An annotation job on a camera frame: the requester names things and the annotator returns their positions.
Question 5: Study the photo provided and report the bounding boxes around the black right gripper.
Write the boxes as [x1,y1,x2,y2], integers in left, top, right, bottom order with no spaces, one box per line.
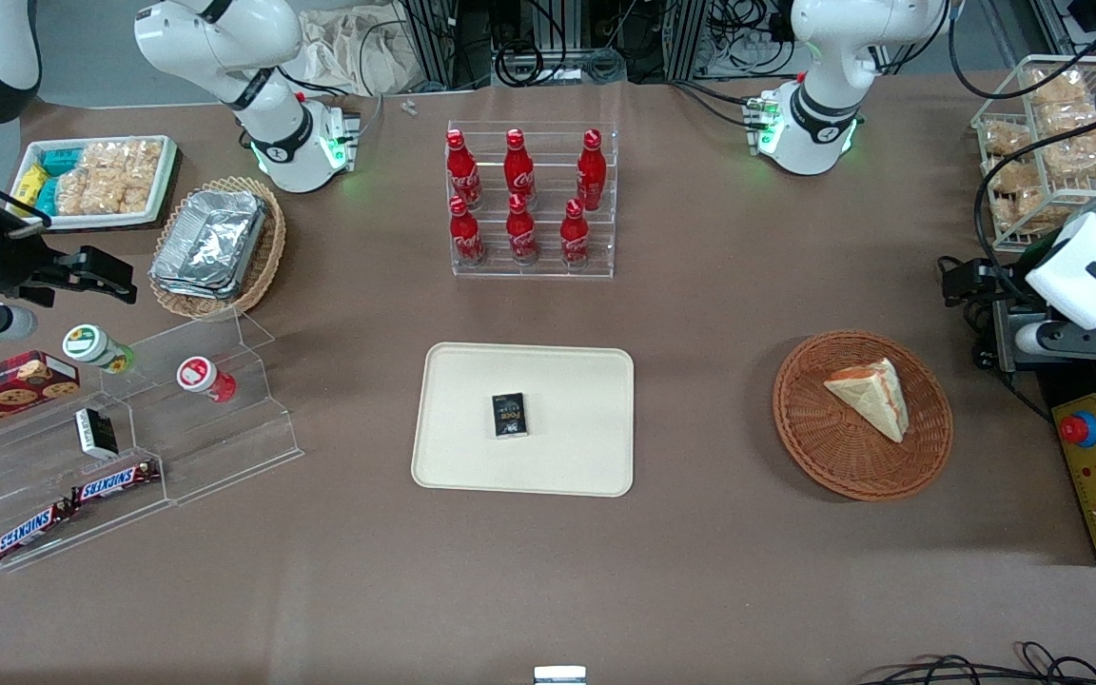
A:
[0,214,137,307]

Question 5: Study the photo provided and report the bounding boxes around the black floor cables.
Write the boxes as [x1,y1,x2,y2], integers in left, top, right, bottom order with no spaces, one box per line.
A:
[857,642,1096,685]

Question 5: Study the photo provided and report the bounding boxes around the black tabletop appliance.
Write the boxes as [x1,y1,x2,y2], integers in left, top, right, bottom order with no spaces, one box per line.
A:
[993,303,1096,568]

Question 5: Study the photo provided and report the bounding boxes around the beige plastic tray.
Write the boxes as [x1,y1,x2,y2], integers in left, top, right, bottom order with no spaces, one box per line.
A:
[411,342,636,499]

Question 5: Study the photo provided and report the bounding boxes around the red cola bottle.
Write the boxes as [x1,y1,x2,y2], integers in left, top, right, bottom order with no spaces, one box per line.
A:
[577,129,608,212]
[504,128,537,208]
[560,198,592,268]
[446,129,483,210]
[449,196,487,267]
[506,194,540,266]

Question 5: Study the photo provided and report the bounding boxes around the rice cracker snack pack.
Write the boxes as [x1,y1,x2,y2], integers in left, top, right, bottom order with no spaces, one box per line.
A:
[82,140,165,180]
[1038,100,1096,140]
[984,122,1034,159]
[1028,68,1087,106]
[55,169,155,216]
[1047,133,1096,180]
[986,162,1044,197]
[995,190,1068,235]

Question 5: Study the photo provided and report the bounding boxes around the stacked aluminium foil containers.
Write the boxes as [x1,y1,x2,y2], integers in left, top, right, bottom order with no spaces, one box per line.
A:
[150,188,269,302]

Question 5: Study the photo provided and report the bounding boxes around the white rectangular snack tray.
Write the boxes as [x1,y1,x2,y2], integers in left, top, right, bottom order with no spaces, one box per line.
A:
[10,135,178,232]

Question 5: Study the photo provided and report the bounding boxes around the triangular sandwich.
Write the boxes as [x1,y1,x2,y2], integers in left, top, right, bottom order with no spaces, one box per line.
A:
[824,358,910,444]

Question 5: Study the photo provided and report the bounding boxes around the snickers chocolate bar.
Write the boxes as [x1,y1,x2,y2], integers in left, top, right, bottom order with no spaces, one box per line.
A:
[0,501,76,563]
[69,460,162,508]

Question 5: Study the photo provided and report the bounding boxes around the green lid cup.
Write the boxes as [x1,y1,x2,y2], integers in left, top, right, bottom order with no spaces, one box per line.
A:
[63,323,137,374]

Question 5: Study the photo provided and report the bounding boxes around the white wire basket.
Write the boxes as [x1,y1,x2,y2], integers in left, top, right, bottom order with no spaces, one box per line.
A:
[971,54,1096,254]

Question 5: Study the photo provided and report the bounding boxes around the small black card box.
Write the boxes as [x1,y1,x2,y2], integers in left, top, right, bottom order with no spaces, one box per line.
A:
[492,392,529,440]

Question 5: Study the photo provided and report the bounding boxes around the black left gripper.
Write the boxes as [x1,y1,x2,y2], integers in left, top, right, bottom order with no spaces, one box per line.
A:
[943,259,1034,310]

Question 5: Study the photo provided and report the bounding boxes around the red lid cup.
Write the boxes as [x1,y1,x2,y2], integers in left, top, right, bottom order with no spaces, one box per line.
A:
[176,356,238,404]

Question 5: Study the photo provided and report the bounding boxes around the beige cloth bag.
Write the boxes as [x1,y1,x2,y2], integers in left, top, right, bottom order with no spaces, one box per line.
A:
[296,8,418,96]

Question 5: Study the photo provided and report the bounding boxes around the round brown wicker basket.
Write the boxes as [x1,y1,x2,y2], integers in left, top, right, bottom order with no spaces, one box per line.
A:
[773,329,954,502]

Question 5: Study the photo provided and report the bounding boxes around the oval wicker basket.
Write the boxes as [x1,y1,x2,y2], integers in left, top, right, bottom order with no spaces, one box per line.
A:
[148,176,287,321]

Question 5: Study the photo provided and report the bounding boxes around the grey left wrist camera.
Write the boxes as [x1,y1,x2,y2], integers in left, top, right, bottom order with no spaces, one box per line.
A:
[1014,322,1082,367]

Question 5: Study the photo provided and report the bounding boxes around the clear acrylic stepped shelf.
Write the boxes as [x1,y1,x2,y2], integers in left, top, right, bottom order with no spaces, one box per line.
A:
[0,306,305,575]

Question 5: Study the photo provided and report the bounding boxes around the small black white box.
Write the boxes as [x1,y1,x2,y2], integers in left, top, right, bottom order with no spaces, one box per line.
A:
[74,407,120,461]

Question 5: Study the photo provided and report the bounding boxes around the black appliance power cable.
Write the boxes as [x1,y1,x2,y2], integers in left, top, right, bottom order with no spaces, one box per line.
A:
[971,323,1055,425]

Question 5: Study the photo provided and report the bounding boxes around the red cookie box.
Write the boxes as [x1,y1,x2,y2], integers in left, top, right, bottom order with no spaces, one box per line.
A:
[0,351,82,441]

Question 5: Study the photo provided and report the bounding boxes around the yellow snack packet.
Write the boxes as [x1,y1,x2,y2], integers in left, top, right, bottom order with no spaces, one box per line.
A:
[13,164,50,206]

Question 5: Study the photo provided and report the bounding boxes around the clear acrylic bottle rack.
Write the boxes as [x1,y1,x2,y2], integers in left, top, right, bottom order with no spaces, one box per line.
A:
[446,121,620,280]

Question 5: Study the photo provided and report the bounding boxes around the coiled black background cables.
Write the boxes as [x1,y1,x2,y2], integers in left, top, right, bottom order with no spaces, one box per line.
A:
[494,38,627,89]

